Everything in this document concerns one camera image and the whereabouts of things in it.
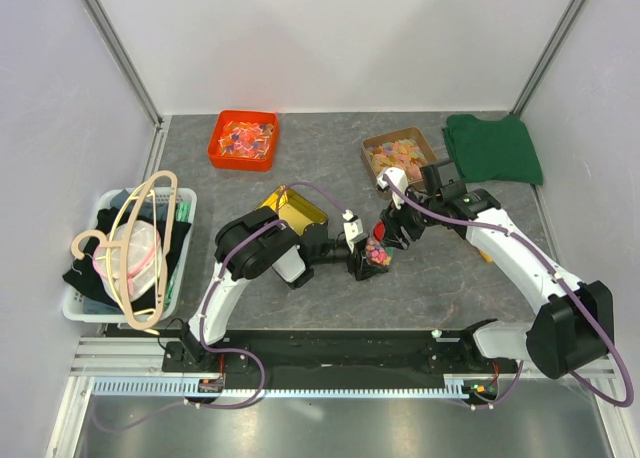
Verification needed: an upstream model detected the green folded cloth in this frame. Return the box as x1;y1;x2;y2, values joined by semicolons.
442;114;544;185

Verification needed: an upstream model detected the beige clothes hanger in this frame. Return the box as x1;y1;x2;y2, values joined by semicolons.
70;170;178;334

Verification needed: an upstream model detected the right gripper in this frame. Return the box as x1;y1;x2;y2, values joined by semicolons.
379;183;442;251

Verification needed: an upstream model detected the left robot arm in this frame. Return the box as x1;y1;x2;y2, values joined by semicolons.
184;207;391;371

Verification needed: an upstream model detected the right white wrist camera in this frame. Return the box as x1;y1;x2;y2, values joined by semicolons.
376;167;408;209

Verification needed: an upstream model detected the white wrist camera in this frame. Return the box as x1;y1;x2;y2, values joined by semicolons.
342;209;367;252
376;167;408;209

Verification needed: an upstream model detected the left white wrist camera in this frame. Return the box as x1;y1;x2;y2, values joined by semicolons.
342;209;367;252

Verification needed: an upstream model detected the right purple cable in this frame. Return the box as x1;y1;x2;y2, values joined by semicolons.
382;175;635;412

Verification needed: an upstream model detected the orange candy box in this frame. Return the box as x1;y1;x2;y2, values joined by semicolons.
207;110;279;172

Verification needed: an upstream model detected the star candy tin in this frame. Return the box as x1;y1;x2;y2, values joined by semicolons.
255;185;329;239

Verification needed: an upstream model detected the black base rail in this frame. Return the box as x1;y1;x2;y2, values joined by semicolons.
162;330;518;376

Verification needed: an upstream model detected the clear glass jar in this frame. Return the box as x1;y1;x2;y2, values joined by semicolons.
365;237;393;268

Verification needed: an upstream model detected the red jar lid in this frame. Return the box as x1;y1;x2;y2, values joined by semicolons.
372;221;386;242

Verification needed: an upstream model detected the brown gummy candy box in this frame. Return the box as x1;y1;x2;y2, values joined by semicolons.
360;127;437;199

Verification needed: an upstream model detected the white laundry basket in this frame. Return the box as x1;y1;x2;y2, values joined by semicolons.
62;188;197;324

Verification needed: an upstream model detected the yellow plastic scoop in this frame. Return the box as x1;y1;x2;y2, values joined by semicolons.
478;248;494;263

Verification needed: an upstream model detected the white cable duct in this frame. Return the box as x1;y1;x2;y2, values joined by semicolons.
92;377;475;400

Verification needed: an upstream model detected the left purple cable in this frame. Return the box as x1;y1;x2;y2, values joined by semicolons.
89;180;351;432

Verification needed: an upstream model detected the purple cable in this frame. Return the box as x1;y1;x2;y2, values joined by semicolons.
89;180;351;432
382;175;635;412

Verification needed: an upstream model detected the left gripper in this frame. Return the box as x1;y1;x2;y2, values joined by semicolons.
311;237;388;281

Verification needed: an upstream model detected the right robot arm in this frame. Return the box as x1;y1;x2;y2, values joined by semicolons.
377;160;613;379

